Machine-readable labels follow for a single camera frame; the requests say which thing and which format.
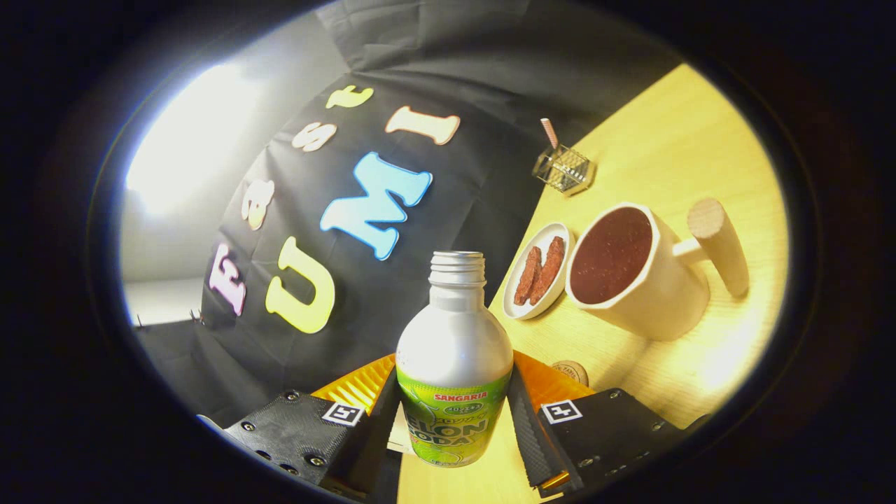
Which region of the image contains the wooden table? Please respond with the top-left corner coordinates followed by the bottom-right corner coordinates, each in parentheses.
top-left (395, 63), bottom-right (788, 504)

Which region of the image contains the white cup wooden handle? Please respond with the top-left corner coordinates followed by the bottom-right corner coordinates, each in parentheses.
top-left (564, 197), bottom-right (751, 342)

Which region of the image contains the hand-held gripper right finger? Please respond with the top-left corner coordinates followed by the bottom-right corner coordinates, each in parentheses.
top-left (507, 350), bottom-right (711, 499)

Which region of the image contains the reddish meat slice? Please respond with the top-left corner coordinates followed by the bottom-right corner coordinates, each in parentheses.
top-left (530, 236), bottom-right (566, 305)
top-left (514, 246), bottom-right (542, 306)

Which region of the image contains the round cork coaster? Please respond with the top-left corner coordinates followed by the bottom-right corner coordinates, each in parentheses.
top-left (551, 360), bottom-right (589, 387)

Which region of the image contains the white round plate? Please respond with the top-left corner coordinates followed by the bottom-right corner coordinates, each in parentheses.
top-left (503, 222), bottom-right (576, 321)

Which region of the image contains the wire utensil holder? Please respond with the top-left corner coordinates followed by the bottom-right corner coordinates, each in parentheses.
top-left (531, 144), bottom-right (597, 197)

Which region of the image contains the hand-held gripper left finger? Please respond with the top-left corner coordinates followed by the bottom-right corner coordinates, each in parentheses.
top-left (199, 353), bottom-right (403, 504)

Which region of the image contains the silver juice bottle green label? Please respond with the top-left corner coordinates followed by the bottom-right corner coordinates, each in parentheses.
top-left (395, 251), bottom-right (515, 468)

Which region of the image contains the black backdrop cloth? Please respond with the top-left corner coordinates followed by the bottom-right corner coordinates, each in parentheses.
top-left (133, 0), bottom-right (683, 428)

